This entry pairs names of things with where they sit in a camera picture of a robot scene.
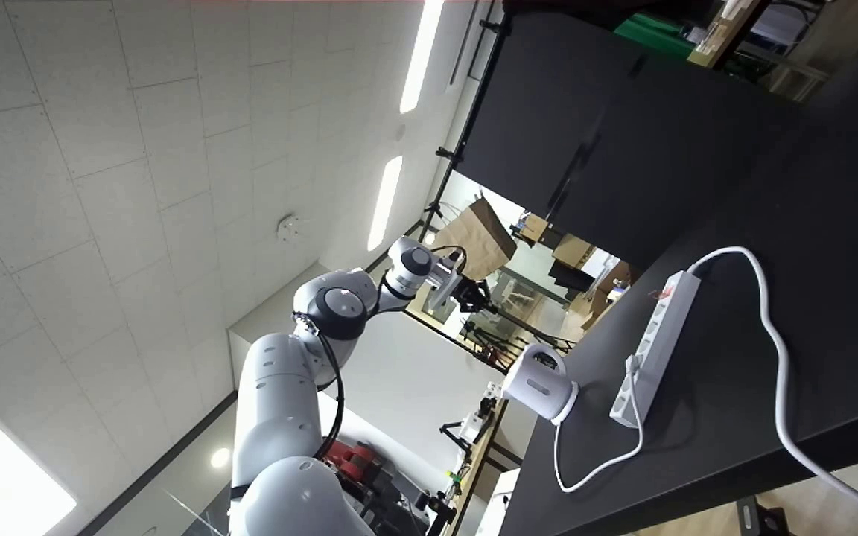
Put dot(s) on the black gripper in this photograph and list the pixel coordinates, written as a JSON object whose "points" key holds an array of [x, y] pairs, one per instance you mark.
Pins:
{"points": [[473, 297]]}

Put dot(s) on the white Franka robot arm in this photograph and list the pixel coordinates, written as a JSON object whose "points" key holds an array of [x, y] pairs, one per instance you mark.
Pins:
{"points": [[275, 397]]}

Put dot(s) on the long ceiling light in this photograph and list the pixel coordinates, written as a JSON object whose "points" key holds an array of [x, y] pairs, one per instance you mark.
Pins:
{"points": [[385, 203], [422, 56]]}

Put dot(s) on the black crossbar rod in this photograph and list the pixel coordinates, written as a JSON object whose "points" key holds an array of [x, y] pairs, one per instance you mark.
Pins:
{"points": [[460, 120]]}

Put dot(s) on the white power strip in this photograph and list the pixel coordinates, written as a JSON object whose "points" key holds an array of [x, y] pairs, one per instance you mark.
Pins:
{"points": [[658, 345]]}

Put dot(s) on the black backdrop panel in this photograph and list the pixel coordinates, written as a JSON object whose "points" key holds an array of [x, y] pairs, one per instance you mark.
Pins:
{"points": [[588, 129]]}

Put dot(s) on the red machine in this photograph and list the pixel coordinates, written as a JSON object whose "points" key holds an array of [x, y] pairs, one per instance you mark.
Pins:
{"points": [[357, 464]]}

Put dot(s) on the green box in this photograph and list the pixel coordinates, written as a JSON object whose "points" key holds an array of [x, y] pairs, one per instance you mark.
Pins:
{"points": [[655, 35]]}

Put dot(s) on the square ceiling light panel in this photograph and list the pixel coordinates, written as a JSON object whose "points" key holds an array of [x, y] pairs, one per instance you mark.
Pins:
{"points": [[7, 480]]}

